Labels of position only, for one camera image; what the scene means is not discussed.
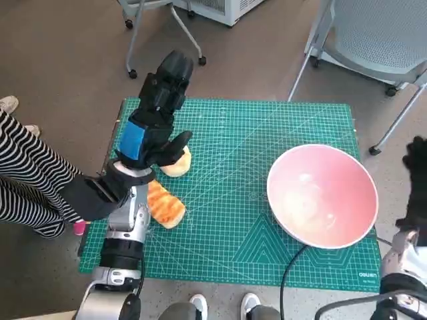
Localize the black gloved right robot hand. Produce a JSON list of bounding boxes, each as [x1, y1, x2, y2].
[[395, 135, 427, 231]]

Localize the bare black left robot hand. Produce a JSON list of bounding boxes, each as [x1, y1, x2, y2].
[[115, 49, 195, 173]]

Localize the round toy bread bun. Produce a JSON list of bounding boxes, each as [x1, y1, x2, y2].
[[159, 145, 193, 178]]

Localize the pink bowl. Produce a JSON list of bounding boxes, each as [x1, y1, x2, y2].
[[266, 143, 380, 250]]

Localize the long striped toy bread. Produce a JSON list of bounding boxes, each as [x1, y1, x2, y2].
[[147, 179, 187, 230]]

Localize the green cutting mat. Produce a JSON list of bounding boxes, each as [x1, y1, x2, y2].
[[78, 96, 383, 293]]

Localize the white cabinet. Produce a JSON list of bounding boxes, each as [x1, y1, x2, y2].
[[173, 0, 264, 28]]

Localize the person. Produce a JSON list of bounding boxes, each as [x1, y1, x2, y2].
[[0, 109, 83, 239]]

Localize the grey mesh chair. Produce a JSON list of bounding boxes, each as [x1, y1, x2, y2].
[[287, 0, 427, 156]]

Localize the beige box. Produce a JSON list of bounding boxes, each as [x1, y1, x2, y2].
[[25, 311, 78, 320]]

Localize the grey metal frame with casters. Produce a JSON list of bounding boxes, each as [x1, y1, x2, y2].
[[116, 0, 207, 80]]

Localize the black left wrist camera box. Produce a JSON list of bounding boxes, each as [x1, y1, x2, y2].
[[63, 175, 129, 223]]

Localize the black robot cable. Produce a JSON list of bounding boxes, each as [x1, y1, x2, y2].
[[314, 289, 427, 320], [279, 245, 311, 320]]

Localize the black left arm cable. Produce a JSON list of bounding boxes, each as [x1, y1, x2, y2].
[[135, 253, 146, 297]]

